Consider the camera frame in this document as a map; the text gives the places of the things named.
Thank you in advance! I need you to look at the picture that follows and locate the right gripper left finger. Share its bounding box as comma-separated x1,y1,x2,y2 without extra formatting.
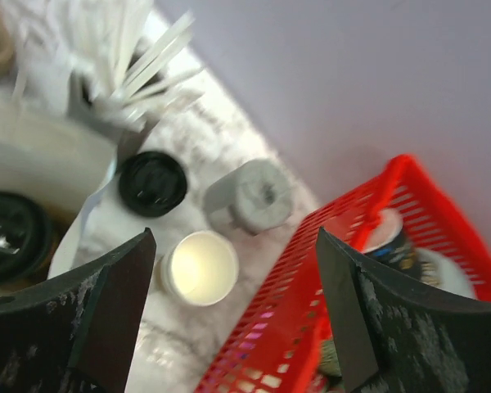
0,228,156,392

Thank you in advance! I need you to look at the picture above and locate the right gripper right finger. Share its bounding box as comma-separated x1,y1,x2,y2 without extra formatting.
316,229,491,392

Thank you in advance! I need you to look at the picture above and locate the black coffee cup lid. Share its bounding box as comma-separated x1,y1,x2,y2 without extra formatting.
0,192,58,285

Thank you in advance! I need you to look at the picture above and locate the blue paper bag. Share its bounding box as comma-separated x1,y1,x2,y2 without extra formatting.
0,85,117,278

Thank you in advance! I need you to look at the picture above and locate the green netted melon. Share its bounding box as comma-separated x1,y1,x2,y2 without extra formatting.
318,338,342,377

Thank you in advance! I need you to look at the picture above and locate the grey foil snack bag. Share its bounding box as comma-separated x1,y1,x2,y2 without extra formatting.
416,248,477,300

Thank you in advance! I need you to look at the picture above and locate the black instant noodle cup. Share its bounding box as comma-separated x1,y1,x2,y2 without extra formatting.
363,208,421,280

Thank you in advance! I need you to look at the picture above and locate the red plastic basket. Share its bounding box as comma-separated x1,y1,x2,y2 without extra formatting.
197,155,491,392

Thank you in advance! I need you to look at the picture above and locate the stack of paper cups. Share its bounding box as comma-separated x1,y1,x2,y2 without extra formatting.
160,230,239,307

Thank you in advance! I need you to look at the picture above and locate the stack of black lids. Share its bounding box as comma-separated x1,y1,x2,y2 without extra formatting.
118,151,188,218

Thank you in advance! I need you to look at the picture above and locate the grey wrapped paper roll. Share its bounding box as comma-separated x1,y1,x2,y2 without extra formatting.
203,159,294,236

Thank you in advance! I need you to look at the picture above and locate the grey straw holder cup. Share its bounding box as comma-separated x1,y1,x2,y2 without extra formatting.
65,69,164,165

